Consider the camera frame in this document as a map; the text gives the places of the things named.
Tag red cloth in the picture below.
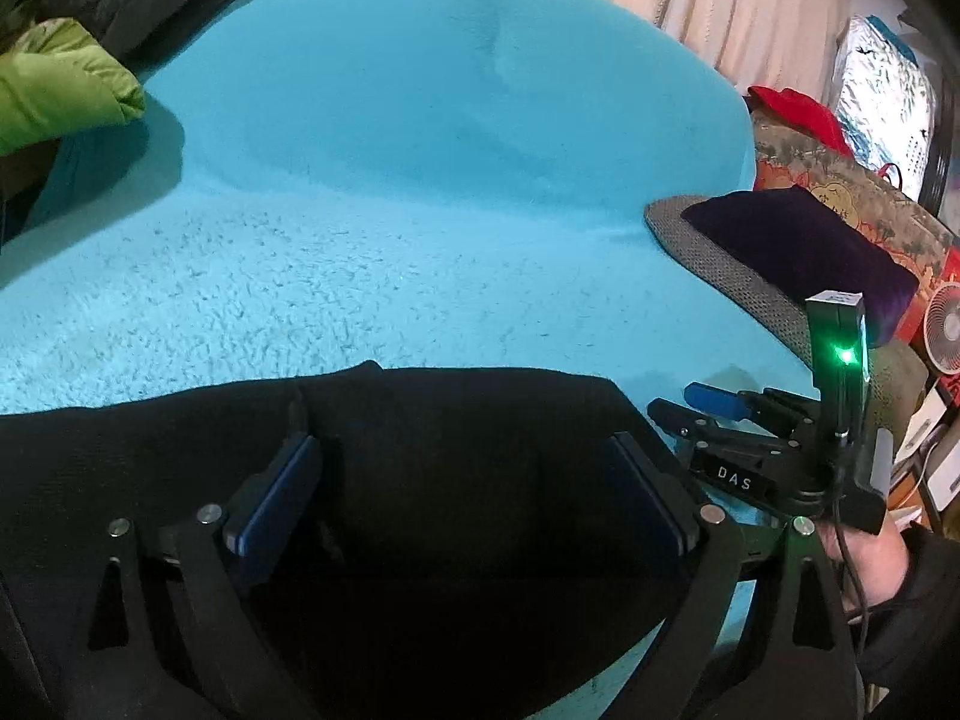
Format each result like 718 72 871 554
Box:
746 85 856 158

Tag white box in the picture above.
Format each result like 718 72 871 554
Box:
896 382 960 466

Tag black cable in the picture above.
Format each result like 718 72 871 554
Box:
829 427 875 717

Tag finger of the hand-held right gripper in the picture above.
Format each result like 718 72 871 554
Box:
684 381 752 419
647 397 722 441

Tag black pants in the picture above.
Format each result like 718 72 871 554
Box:
0 360 706 720

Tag white desk fan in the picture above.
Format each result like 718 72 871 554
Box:
919 283 960 376

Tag dark purple cushion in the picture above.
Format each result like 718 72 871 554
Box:
681 186 920 350

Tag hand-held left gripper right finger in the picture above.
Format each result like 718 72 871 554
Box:
607 431 863 720

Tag person's right hand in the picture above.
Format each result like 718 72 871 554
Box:
820 523 910 610

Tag silver printed bag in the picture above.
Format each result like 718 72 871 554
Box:
832 15 946 200

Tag teal fleece blanket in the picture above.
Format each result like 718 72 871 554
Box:
0 0 822 720

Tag grey woven cushion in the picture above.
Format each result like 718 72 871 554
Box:
645 195 931 451

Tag green puffer jacket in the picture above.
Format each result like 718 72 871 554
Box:
0 15 147 158

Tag beige striped curtain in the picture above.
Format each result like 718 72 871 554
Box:
472 0 860 98

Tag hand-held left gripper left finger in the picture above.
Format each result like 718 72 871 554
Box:
45 431 325 720

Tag person's right forearm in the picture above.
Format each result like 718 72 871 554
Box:
855 525 960 691

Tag floral patterned fabric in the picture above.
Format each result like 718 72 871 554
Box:
750 109 960 346

